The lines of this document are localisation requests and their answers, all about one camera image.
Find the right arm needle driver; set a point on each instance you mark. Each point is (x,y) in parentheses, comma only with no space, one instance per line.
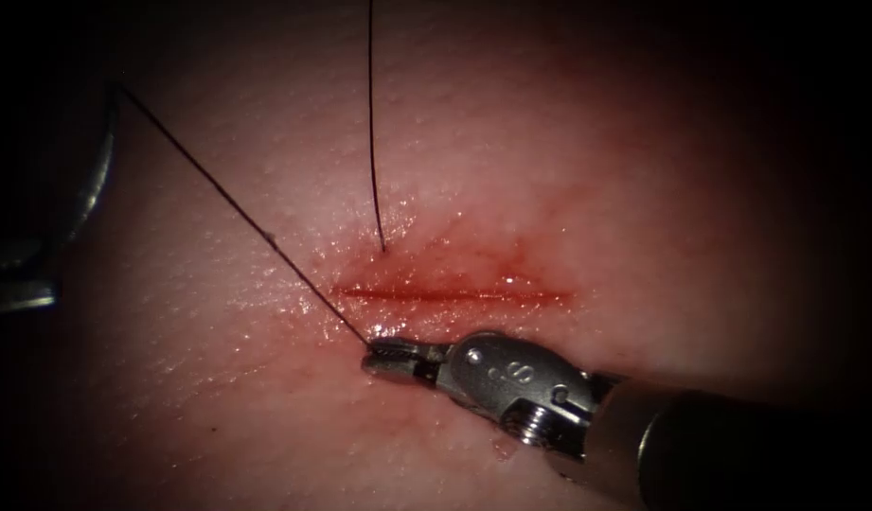
(521,376)

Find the dark right arm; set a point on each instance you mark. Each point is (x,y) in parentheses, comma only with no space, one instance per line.
(727,454)

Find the left arm needle driver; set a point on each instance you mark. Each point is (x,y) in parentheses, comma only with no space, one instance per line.
(95,184)

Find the right arm needle driver jaw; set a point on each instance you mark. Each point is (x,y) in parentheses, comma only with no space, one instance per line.
(407,348)
(400,369)

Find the tissue pad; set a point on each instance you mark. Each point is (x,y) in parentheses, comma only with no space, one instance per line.
(549,177)

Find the black thread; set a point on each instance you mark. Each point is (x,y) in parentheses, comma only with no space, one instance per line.
(269,238)

